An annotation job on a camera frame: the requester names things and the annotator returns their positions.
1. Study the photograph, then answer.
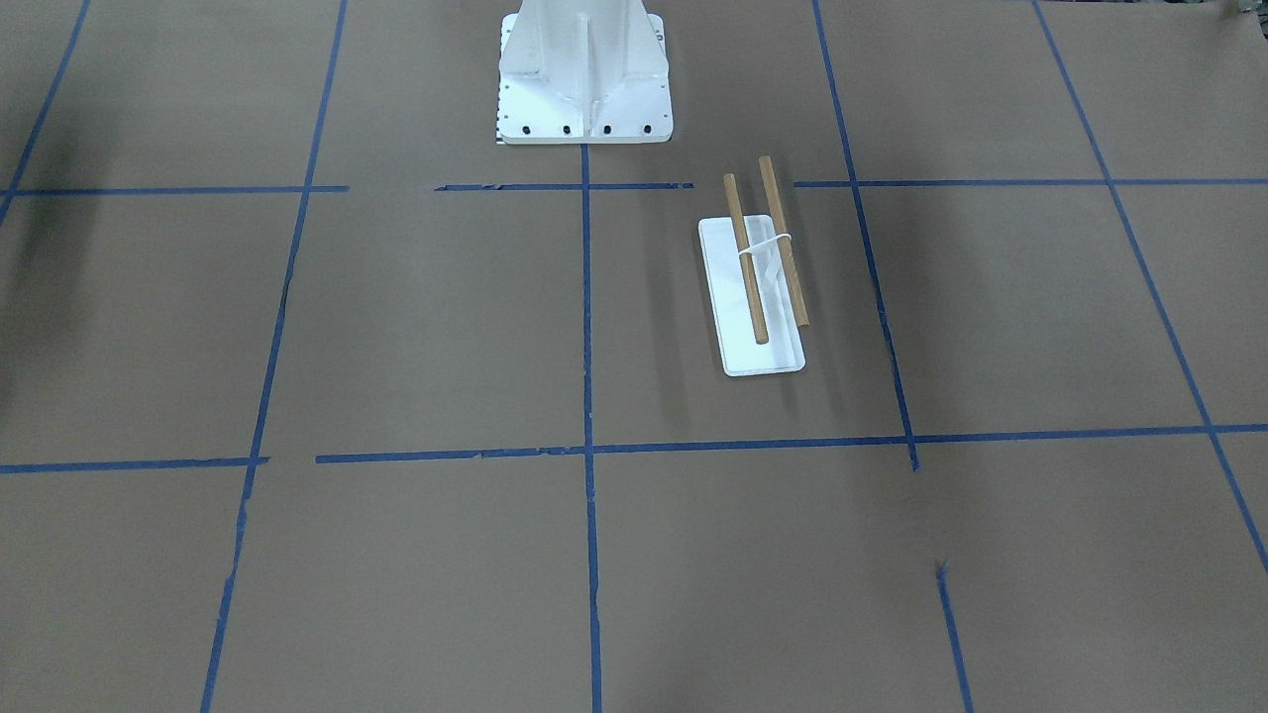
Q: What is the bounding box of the white rack base tray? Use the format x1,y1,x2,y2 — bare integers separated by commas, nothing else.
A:
697,214,806,377

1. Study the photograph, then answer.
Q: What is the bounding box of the wooden rack rod front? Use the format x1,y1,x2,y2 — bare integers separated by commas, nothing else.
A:
723,173,770,345

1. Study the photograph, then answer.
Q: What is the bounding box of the wooden rack rod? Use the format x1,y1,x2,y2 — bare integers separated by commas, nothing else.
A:
723,173,770,345
758,154,810,329

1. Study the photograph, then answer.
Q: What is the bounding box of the wooden rack rod rear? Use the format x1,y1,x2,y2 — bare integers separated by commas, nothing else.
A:
758,154,810,329

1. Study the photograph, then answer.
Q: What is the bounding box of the white pedestal column base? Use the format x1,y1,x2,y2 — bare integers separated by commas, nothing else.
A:
495,1,675,146

